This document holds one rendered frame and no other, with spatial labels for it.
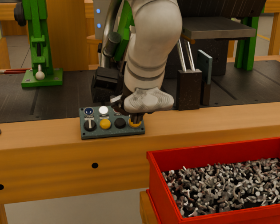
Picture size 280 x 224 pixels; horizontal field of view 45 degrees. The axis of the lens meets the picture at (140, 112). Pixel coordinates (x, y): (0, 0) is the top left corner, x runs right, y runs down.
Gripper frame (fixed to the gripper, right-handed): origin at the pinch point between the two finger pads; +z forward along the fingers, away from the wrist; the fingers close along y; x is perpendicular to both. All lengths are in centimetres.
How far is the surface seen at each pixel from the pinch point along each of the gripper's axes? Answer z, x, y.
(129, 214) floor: 121, -8, -9
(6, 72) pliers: 40, -47, 39
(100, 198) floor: 131, -22, 6
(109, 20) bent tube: 8.3, -39.5, 1.8
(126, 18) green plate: -1.6, -29.6, -1.5
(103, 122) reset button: 1.8, -0.2, 7.5
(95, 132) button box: 2.9, 1.8, 9.4
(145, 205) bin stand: 5.0, 19.2, 0.3
